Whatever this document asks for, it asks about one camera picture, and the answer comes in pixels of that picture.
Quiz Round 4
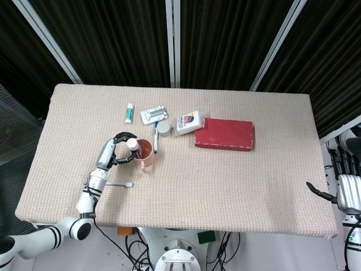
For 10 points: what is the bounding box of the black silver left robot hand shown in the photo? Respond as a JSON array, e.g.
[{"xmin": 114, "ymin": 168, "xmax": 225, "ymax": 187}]
[{"xmin": 95, "ymin": 132, "xmax": 139, "ymax": 172}]

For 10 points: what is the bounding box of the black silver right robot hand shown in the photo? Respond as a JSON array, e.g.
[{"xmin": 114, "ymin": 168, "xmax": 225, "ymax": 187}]
[{"xmin": 306, "ymin": 145, "xmax": 361, "ymax": 212}]

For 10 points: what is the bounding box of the purple toothpaste tube white cap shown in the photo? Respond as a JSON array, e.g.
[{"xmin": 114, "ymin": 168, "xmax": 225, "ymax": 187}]
[{"xmin": 126, "ymin": 138, "xmax": 142, "ymax": 160}]

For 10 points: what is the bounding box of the green white small tube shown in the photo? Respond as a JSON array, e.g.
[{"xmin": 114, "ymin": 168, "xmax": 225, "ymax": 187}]
[{"xmin": 125, "ymin": 103, "xmax": 134, "ymax": 125}]

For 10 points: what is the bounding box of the blue white marker pen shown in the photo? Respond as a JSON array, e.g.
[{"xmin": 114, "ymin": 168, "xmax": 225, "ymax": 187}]
[{"xmin": 153, "ymin": 121, "xmax": 159, "ymax": 155}]

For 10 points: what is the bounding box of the white razor blister pack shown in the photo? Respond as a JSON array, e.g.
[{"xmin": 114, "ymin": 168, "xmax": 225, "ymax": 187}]
[{"xmin": 140, "ymin": 104, "xmax": 169, "ymax": 125}]

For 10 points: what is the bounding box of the small jar grey lid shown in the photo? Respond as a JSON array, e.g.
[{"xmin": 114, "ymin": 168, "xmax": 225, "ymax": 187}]
[{"xmin": 157, "ymin": 121, "xmax": 171, "ymax": 138}]

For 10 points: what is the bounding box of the dark mesh panel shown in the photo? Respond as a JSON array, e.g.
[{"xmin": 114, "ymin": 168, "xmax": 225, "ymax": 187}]
[{"xmin": 0, "ymin": 83, "xmax": 45, "ymax": 170}]

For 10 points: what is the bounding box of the beige waffle tablecloth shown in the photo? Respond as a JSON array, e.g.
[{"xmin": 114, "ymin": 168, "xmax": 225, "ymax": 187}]
[{"xmin": 15, "ymin": 83, "xmax": 339, "ymax": 240}]

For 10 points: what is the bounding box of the dark pleated curtain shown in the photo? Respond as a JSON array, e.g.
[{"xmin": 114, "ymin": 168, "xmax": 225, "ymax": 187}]
[
  {"xmin": 259, "ymin": 0, "xmax": 361, "ymax": 139},
  {"xmin": 0, "ymin": 0, "xmax": 76, "ymax": 119},
  {"xmin": 28, "ymin": 0, "xmax": 172, "ymax": 87},
  {"xmin": 179, "ymin": 0, "xmax": 297, "ymax": 90}
]

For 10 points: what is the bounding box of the red rectangular box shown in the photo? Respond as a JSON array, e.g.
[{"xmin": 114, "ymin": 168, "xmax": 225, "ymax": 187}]
[{"xmin": 193, "ymin": 117, "xmax": 256, "ymax": 152}]

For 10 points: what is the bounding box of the white robot torso base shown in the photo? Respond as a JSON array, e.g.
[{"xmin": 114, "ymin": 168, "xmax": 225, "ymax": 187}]
[{"xmin": 138, "ymin": 226, "xmax": 240, "ymax": 271}]

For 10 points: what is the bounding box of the green box under table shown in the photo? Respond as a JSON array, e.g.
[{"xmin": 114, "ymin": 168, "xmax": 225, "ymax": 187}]
[{"xmin": 197, "ymin": 230, "xmax": 217, "ymax": 244}]

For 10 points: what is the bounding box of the pink ribbed cup with handle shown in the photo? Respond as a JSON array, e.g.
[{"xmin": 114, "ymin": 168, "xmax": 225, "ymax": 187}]
[{"xmin": 133, "ymin": 138, "xmax": 156, "ymax": 173}]

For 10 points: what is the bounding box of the white partition frame bar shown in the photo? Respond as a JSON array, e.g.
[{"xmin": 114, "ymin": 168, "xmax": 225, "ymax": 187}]
[{"xmin": 320, "ymin": 114, "xmax": 361, "ymax": 145}]

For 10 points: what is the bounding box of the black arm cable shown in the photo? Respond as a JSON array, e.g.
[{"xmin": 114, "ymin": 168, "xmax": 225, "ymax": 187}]
[{"xmin": 91, "ymin": 194, "xmax": 147, "ymax": 271}]

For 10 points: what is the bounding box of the white slanted partition post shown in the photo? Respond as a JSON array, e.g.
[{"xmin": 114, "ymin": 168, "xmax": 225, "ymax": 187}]
[
  {"xmin": 249, "ymin": 0, "xmax": 311, "ymax": 91},
  {"xmin": 12, "ymin": 0, "xmax": 84, "ymax": 85}
]

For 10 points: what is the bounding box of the white vertical partition post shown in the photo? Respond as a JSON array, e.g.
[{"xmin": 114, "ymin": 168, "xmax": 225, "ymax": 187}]
[{"xmin": 165, "ymin": 0, "xmax": 181, "ymax": 88}]

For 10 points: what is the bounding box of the black floor cable bundle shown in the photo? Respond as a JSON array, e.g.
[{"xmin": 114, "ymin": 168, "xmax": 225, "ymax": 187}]
[{"xmin": 207, "ymin": 231, "xmax": 242, "ymax": 271}]

